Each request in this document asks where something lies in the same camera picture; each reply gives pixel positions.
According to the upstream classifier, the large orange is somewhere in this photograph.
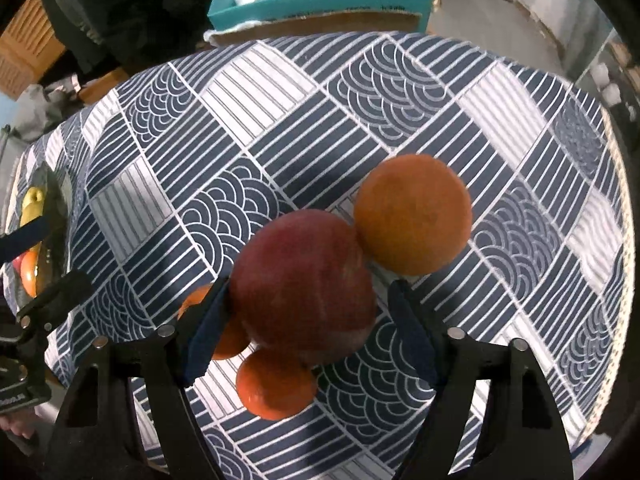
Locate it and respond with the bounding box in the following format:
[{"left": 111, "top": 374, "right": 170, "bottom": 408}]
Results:
[{"left": 354, "top": 154, "right": 473, "bottom": 277}]

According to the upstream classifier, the dark red apple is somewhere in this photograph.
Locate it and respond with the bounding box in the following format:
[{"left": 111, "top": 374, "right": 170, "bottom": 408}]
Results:
[{"left": 230, "top": 210, "right": 378, "bottom": 366}]

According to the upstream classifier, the grey garment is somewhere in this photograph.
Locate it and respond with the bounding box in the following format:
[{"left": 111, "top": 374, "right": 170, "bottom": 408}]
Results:
[{"left": 10, "top": 72, "right": 83, "bottom": 141}]

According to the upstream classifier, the wooden louvered wardrobe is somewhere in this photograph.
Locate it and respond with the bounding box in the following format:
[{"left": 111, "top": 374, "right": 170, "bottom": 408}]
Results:
[{"left": 0, "top": 0, "right": 68, "bottom": 96}]

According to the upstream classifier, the glass bowl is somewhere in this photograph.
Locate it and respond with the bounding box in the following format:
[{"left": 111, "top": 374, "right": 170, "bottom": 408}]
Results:
[{"left": 5, "top": 165, "right": 76, "bottom": 311}]

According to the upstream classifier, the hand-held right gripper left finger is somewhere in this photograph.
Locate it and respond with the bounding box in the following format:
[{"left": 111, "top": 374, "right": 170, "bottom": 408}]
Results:
[{"left": 47, "top": 277, "right": 236, "bottom": 480}]

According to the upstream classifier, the blue white patterned tablecloth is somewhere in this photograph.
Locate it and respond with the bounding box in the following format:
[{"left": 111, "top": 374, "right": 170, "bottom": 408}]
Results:
[{"left": 5, "top": 32, "right": 628, "bottom": 480}]

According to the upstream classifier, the cardboard box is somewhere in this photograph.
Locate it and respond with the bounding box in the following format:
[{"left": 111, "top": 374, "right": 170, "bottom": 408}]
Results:
[{"left": 202, "top": 10, "right": 428, "bottom": 48}]

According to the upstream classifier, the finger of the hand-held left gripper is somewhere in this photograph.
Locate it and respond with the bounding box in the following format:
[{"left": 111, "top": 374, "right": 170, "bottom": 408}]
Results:
[
  {"left": 15, "top": 270, "right": 94, "bottom": 332},
  {"left": 0, "top": 216, "right": 54, "bottom": 264}
]

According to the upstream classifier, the person's left hand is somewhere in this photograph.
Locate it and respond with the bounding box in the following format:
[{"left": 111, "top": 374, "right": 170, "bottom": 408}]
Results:
[{"left": 0, "top": 410, "right": 36, "bottom": 444}]

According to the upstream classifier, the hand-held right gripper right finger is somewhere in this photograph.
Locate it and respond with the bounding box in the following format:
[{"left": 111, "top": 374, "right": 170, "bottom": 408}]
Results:
[{"left": 387, "top": 280, "right": 576, "bottom": 480}]

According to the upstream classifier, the wooden bed frame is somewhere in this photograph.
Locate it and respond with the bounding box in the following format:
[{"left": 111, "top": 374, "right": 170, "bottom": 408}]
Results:
[{"left": 77, "top": 65, "right": 126, "bottom": 105}]

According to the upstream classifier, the small tangerine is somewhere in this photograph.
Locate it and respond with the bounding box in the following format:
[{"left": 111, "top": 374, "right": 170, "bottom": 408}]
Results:
[
  {"left": 177, "top": 284, "right": 251, "bottom": 361},
  {"left": 236, "top": 347, "right": 317, "bottom": 421}
]

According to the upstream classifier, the yellow-green pear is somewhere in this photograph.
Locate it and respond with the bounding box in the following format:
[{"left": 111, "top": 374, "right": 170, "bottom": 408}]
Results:
[{"left": 20, "top": 186, "right": 47, "bottom": 229}]

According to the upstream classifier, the black hooded coat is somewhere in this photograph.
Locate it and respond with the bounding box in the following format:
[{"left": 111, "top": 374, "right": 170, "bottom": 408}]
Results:
[{"left": 40, "top": 0, "right": 226, "bottom": 76}]

